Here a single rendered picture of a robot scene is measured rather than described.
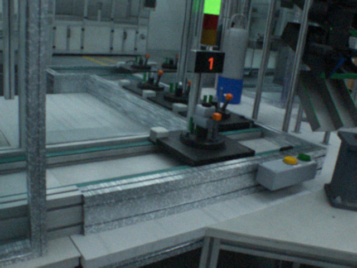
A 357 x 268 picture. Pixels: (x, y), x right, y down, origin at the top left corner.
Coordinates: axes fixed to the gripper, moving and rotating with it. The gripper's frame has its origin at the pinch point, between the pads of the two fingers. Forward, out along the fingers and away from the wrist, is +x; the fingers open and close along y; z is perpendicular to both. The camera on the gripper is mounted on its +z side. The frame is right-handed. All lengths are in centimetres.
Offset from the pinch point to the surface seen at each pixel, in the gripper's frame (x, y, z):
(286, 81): 25, -80, 77
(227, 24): -1, -70, 127
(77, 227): 37, 78, 1
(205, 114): 19.0, 32.7, 16.6
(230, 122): 29.4, 5.6, 32.7
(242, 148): 28.3, 21.7, 9.3
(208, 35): -2.9, 25.5, 29.5
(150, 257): 44, 63, -7
